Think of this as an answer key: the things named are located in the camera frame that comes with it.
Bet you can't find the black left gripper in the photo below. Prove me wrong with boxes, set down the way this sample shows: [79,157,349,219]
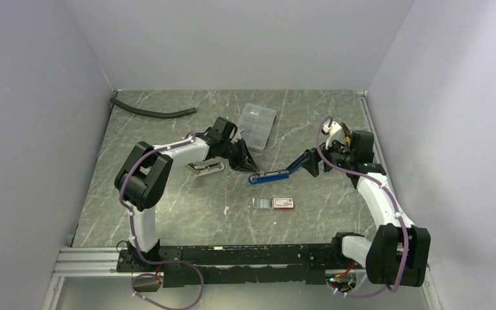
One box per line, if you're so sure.
[220,138,260,174]

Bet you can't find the blue black stapler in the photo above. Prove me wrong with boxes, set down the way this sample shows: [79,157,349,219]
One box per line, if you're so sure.
[248,150,310,185]

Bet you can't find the small beige white stapler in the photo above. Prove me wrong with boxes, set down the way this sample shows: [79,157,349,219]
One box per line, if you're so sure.
[186,161,225,176]

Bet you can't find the red white staples box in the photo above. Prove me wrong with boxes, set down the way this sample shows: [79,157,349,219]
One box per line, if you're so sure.
[252,198,295,210]

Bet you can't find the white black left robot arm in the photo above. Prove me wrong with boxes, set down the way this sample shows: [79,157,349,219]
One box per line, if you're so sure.
[114,117,260,271]

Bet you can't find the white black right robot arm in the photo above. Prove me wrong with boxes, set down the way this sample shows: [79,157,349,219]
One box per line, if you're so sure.
[308,125,431,290]

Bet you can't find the clear plastic screw organizer box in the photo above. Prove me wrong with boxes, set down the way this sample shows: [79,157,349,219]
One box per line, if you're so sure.
[238,103,276,151]

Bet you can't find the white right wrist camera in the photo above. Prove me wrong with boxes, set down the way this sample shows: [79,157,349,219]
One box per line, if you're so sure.
[321,119,342,149]

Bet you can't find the yellow handled pliers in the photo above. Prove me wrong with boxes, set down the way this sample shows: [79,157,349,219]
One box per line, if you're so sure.
[340,122,352,148]

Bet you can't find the dark corrugated hose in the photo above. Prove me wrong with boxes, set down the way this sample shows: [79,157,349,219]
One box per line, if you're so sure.
[109,96,198,119]

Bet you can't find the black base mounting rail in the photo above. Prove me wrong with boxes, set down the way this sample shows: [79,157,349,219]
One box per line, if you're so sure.
[116,243,362,288]

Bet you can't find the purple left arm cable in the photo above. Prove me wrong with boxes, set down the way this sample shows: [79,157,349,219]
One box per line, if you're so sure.
[118,132,205,310]

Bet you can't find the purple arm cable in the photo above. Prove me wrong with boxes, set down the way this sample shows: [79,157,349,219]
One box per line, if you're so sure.
[316,116,411,300]
[118,132,205,310]

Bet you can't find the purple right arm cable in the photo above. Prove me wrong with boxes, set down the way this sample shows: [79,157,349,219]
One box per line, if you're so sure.
[316,116,411,300]

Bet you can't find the aluminium frame rail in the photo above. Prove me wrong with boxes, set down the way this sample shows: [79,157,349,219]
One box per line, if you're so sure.
[52,242,430,278]

